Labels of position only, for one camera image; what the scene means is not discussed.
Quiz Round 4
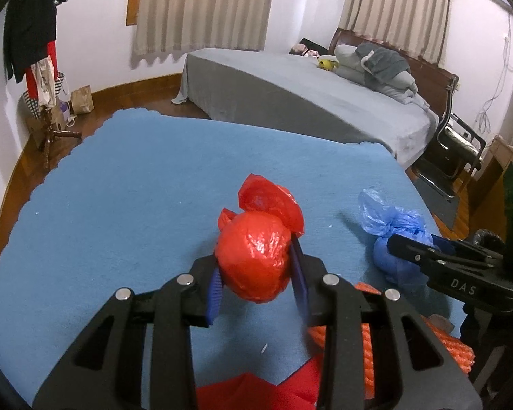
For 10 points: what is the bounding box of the orange foam net sleeve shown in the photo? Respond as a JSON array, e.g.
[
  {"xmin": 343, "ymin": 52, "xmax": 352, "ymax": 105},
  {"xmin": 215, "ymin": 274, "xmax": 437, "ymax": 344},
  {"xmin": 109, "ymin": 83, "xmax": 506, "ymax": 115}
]
[{"xmin": 307, "ymin": 281, "xmax": 476, "ymax": 398}]

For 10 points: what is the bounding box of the blue plastic bag ball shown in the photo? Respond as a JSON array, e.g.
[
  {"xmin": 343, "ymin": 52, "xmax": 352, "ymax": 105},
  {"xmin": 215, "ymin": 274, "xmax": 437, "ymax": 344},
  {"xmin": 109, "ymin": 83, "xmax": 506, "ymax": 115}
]
[{"xmin": 358, "ymin": 189, "xmax": 435, "ymax": 288}]

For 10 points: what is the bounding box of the red cloth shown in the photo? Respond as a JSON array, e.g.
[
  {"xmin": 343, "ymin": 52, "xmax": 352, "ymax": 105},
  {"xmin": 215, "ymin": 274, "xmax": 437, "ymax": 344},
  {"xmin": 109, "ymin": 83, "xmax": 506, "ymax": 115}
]
[{"xmin": 196, "ymin": 354, "xmax": 323, "ymax": 410}]

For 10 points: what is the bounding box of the red plastic bag ball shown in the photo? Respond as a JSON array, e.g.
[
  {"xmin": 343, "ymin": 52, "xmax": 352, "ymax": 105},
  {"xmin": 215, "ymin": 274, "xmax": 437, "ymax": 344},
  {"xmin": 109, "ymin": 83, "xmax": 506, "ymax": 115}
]
[{"xmin": 215, "ymin": 174, "xmax": 305, "ymax": 304}]

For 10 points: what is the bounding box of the wooden side desk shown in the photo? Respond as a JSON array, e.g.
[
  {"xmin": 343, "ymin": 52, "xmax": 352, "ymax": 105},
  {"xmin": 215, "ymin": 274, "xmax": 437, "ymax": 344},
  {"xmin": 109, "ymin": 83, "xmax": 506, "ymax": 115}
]
[{"xmin": 468, "ymin": 135, "xmax": 513, "ymax": 214}]

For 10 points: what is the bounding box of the black chair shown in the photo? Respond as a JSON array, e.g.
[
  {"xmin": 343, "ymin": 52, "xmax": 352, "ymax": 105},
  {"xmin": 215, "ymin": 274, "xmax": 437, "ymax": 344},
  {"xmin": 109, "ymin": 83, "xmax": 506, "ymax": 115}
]
[{"xmin": 412, "ymin": 75, "xmax": 486, "ymax": 200}]

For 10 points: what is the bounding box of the blue table cloth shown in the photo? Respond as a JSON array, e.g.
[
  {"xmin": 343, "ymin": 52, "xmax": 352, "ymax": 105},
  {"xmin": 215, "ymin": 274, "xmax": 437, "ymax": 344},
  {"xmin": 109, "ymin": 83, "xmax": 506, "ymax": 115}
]
[{"xmin": 0, "ymin": 107, "xmax": 467, "ymax": 410}]

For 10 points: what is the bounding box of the wooden headboard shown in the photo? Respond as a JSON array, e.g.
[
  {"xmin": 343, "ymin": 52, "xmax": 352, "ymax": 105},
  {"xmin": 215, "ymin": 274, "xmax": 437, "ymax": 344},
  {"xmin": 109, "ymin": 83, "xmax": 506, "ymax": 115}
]
[{"xmin": 329, "ymin": 28, "xmax": 459, "ymax": 117}]

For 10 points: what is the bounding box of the grey pillows pile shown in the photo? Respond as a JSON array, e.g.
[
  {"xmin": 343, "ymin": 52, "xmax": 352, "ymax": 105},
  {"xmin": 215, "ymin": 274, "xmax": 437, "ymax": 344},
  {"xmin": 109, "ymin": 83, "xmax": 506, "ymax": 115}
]
[{"xmin": 333, "ymin": 42, "xmax": 430, "ymax": 108}]

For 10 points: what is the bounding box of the yellow plush toy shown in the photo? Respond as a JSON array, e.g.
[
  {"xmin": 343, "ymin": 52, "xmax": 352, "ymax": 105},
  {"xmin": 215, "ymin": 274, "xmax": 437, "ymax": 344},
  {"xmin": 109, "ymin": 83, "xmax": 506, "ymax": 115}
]
[{"xmin": 318, "ymin": 58, "xmax": 339, "ymax": 71}]

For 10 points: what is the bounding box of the bed with grey sheet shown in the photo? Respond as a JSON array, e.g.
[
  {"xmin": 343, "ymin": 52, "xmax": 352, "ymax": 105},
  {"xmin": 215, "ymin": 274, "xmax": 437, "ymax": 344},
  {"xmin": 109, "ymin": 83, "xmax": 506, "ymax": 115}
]
[{"xmin": 172, "ymin": 48, "xmax": 439, "ymax": 168}]

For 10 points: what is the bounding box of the wooden coat rack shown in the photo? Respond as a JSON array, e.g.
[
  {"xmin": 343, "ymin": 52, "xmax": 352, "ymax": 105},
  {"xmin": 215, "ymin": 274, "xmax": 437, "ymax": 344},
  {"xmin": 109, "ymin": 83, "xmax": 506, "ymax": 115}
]
[{"xmin": 36, "ymin": 0, "xmax": 83, "ymax": 169}]

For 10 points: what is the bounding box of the right beige curtain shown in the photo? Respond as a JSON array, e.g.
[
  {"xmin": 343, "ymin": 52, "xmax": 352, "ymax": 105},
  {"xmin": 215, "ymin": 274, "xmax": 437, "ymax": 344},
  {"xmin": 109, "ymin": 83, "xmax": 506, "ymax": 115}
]
[{"xmin": 339, "ymin": 0, "xmax": 452, "ymax": 65}]

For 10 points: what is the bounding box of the beige curtain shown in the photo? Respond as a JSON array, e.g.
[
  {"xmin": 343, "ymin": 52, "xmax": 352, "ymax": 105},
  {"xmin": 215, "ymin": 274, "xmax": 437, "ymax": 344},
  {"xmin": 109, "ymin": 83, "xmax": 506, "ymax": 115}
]
[
  {"xmin": 133, "ymin": 0, "xmax": 271, "ymax": 56},
  {"xmin": 339, "ymin": 0, "xmax": 452, "ymax": 65}
]

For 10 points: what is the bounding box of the brown paper bag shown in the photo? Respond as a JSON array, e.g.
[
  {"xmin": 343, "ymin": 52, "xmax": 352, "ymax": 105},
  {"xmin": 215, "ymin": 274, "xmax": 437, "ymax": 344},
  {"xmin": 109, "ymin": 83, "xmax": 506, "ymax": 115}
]
[{"xmin": 71, "ymin": 85, "xmax": 94, "ymax": 116}]

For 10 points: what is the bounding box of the red garment on rack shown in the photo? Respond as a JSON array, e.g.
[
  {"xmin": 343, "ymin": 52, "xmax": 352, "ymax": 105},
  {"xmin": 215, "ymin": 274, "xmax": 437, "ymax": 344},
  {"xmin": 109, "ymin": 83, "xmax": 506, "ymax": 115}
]
[{"xmin": 26, "ymin": 41, "xmax": 58, "ymax": 107}]

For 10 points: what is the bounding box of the left beige curtain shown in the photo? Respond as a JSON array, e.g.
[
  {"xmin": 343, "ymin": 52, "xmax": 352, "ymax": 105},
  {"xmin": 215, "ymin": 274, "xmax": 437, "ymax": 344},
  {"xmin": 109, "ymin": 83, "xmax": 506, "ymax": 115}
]
[{"xmin": 133, "ymin": 0, "xmax": 271, "ymax": 56}]

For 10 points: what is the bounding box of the black coat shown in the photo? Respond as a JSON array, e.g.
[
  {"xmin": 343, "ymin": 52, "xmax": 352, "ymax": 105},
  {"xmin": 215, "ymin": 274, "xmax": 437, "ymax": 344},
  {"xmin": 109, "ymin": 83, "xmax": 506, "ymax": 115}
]
[{"xmin": 3, "ymin": 0, "xmax": 57, "ymax": 83}]

